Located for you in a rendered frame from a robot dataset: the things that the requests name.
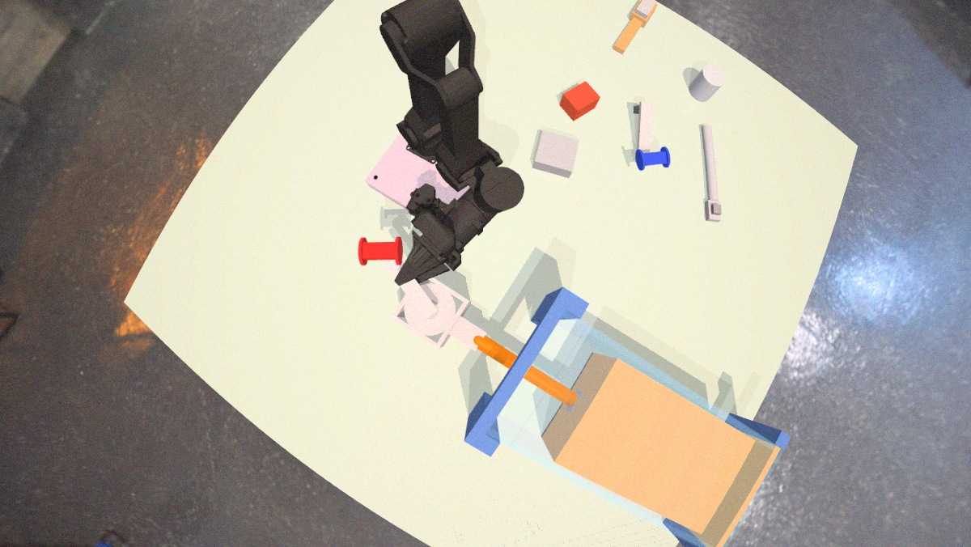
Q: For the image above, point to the grey cylinder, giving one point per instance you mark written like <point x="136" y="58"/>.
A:
<point x="706" y="83"/>

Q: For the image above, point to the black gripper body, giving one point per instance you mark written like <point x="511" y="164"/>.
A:
<point x="448" y="238"/>

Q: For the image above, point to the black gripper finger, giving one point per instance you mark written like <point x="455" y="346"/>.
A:
<point x="434" y="272"/>
<point x="421" y="259"/>

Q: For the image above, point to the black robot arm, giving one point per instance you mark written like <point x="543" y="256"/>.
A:
<point x="442" y="124"/>

